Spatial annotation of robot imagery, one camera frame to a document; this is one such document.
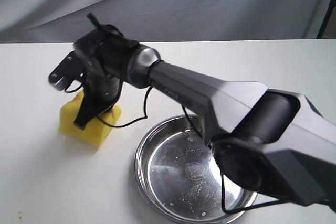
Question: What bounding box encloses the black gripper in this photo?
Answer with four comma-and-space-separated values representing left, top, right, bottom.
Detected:
74, 74, 123, 130

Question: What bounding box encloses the yellow sponge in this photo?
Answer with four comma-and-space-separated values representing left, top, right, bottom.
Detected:
58, 91, 112, 147

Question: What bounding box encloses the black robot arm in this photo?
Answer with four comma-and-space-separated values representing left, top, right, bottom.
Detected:
74, 29, 335, 209

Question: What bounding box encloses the round stainless steel bowl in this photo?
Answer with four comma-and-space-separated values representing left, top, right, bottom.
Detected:
134, 115, 257, 223

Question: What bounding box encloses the grey fabric backdrop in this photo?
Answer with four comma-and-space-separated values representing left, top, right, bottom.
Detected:
1, 0, 330, 43

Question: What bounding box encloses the black stand pole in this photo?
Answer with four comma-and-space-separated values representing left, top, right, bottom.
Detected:
316, 0, 335, 39

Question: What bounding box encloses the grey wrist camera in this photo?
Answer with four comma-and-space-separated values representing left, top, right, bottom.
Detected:
48, 51, 84, 93

